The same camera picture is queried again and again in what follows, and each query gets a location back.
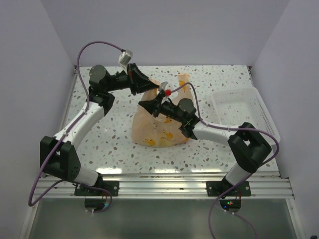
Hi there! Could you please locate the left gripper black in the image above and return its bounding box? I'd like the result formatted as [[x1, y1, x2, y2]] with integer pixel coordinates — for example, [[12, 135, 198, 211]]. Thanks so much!
[[105, 63, 159, 95]]

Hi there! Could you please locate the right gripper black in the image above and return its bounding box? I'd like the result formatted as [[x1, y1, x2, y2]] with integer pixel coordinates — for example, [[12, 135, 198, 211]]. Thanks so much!
[[139, 93, 185, 124]]

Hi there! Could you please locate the orange translucent plastic bag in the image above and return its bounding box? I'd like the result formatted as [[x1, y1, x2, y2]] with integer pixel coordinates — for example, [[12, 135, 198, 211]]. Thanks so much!
[[131, 73, 193, 148]]

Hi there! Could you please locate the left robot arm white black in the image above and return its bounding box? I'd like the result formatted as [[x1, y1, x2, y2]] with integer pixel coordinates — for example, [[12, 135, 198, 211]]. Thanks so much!
[[40, 63, 159, 196]]

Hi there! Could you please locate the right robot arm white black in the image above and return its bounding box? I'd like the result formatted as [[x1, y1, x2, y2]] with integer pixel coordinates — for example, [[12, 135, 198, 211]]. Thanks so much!
[[139, 98, 272, 196]]

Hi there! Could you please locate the white plastic tray basket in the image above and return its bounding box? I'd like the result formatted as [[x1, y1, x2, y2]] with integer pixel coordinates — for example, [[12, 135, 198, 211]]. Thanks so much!
[[212, 87, 281, 142]]

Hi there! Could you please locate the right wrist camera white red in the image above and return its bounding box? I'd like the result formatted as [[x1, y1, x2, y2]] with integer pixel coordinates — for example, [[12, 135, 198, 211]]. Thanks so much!
[[159, 81, 173, 104]]

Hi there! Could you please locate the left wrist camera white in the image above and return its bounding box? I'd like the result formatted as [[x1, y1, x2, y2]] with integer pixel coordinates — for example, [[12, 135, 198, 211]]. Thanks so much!
[[118, 49, 133, 69]]

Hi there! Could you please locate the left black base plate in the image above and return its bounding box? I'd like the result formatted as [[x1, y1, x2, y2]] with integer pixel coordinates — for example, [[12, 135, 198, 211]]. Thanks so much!
[[74, 180, 120, 197]]

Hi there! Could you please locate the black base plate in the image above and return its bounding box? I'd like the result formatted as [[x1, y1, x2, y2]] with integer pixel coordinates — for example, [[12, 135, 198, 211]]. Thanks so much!
[[206, 181, 252, 197], [74, 180, 120, 197]]

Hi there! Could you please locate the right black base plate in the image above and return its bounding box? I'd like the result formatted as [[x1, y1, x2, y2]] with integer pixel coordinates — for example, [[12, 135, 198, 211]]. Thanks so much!
[[206, 181, 252, 197]]

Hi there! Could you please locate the aluminium rail frame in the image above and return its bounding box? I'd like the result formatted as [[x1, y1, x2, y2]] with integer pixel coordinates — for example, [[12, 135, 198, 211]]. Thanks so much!
[[29, 65, 297, 239]]

